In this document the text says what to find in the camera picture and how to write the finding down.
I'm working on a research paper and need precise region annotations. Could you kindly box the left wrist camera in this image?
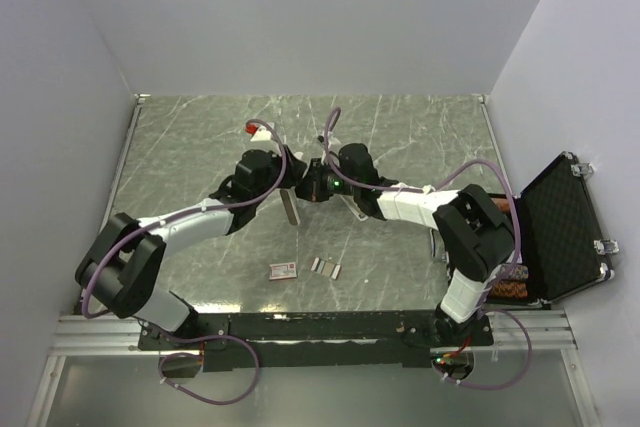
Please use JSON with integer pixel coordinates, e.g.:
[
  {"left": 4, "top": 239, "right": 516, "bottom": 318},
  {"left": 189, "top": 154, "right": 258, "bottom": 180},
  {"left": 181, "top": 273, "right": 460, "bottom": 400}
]
[{"left": 245, "top": 121, "right": 277, "bottom": 144}]

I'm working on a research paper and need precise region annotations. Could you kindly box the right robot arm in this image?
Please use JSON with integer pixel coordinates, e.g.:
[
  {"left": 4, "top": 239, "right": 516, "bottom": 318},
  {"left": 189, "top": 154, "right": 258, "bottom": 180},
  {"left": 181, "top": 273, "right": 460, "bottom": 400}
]
[{"left": 295, "top": 143, "right": 521, "bottom": 345}]

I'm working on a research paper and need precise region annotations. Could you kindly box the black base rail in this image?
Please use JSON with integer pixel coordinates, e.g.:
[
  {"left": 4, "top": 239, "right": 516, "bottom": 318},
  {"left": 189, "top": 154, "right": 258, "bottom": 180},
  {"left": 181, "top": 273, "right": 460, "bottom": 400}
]
[{"left": 138, "top": 310, "right": 494, "bottom": 372}]

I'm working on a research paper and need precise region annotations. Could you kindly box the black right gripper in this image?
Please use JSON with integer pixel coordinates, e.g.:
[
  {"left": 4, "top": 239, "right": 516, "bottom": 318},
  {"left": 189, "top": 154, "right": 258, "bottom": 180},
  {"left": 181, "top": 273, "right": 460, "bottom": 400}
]
[{"left": 289, "top": 159, "right": 359, "bottom": 204}]

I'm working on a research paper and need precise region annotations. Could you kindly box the chrome case handle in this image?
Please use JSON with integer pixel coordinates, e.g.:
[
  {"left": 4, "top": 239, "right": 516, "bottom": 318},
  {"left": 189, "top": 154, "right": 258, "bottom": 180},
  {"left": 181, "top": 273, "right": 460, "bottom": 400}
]
[{"left": 429, "top": 229, "right": 447, "bottom": 263}]

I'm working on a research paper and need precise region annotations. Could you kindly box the staple strip pack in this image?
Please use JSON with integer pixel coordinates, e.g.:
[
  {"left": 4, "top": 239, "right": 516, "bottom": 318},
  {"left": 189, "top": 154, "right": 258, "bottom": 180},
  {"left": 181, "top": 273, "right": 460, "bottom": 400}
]
[{"left": 310, "top": 257, "right": 342, "bottom": 280}]

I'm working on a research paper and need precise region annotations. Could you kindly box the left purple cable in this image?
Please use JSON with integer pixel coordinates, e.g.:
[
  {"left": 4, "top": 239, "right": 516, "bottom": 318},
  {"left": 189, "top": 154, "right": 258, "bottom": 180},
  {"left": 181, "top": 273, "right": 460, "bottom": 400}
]
[{"left": 79, "top": 118, "right": 289, "bottom": 404}]

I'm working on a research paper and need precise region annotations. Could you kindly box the black poker chip case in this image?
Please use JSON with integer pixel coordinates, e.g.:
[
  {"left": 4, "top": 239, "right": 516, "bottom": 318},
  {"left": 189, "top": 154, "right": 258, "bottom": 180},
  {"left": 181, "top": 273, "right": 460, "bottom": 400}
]
[{"left": 483, "top": 152, "right": 618, "bottom": 307}]

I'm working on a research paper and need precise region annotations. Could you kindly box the white stapler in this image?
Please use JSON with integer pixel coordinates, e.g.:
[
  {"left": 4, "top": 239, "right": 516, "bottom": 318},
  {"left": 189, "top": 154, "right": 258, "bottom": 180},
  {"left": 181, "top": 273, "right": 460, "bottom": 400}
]
[{"left": 279, "top": 189, "right": 300, "bottom": 226}]

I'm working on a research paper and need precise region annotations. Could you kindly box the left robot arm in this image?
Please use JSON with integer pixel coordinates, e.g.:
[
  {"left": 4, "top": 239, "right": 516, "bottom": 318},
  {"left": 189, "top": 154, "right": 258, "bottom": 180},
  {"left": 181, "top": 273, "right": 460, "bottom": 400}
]
[{"left": 75, "top": 149, "right": 307, "bottom": 349}]

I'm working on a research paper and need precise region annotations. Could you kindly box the red white staple box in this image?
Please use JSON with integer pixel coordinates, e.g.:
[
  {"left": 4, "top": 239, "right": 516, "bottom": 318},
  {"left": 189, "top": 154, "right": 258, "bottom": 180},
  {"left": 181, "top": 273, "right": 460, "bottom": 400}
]
[{"left": 269, "top": 262, "right": 297, "bottom": 281}]

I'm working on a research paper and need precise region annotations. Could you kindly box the beige green stapler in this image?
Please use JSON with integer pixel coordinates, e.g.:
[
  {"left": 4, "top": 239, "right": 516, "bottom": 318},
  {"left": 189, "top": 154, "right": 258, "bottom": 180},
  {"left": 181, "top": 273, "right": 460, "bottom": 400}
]
[{"left": 340, "top": 195, "right": 368, "bottom": 222}]

